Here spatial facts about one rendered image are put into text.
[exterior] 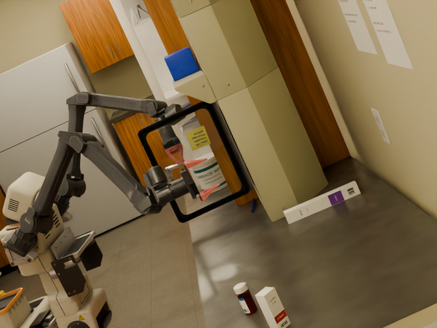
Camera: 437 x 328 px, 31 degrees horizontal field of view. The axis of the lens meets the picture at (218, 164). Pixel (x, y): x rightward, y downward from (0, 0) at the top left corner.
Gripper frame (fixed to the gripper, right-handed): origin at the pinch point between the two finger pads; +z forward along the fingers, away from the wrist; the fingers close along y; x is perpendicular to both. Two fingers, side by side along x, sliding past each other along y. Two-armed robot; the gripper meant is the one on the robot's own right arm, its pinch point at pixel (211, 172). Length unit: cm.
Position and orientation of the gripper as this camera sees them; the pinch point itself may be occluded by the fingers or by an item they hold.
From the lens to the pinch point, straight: 265.8
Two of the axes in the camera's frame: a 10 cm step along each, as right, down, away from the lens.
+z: 9.0, -4.3, -0.1
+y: -4.2, -8.9, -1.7
